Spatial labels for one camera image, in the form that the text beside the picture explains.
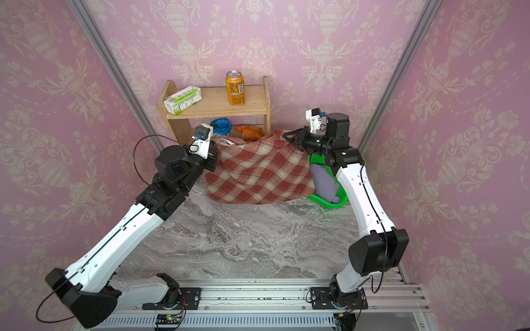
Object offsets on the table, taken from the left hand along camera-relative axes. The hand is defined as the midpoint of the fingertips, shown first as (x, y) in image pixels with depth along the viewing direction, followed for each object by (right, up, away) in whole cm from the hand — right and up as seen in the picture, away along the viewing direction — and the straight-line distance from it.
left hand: (213, 139), depth 66 cm
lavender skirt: (+45, -17, +32) cm, 57 cm away
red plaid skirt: (+18, -10, +16) cm, 26 cm away
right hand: (+23, +2, +4) cm, 24 cm away
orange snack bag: (+10, +6, +25) cm, 28 cm away
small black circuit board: (-18, -63, +7) cm, 65 cm away
